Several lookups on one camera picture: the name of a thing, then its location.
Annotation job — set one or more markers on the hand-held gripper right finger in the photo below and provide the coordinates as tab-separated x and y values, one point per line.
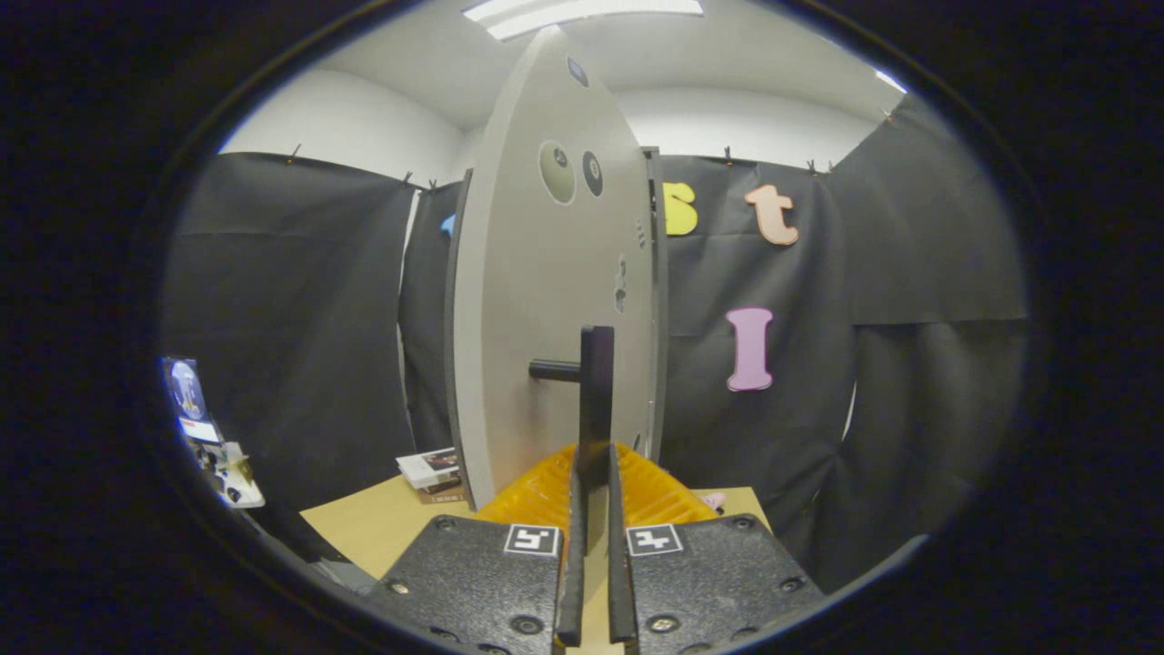
620	591

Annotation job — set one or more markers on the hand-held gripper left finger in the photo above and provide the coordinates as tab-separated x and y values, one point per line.
573	591

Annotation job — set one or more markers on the grey shoe cabinet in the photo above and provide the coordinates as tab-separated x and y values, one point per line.
661	318

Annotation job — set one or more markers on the white shoe cabinet door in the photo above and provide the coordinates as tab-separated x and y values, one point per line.
536	273

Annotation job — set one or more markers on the green and pink plush toy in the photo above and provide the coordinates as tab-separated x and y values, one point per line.
714	499

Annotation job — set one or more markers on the brown book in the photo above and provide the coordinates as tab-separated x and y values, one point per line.
446	498

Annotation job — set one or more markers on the black backdrop cloth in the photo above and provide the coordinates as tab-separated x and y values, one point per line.
300	318

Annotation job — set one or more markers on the large ceiling light panel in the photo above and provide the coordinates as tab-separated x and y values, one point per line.
564	14

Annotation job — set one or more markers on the small ceiling light panel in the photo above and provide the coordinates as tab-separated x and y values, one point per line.
891	81

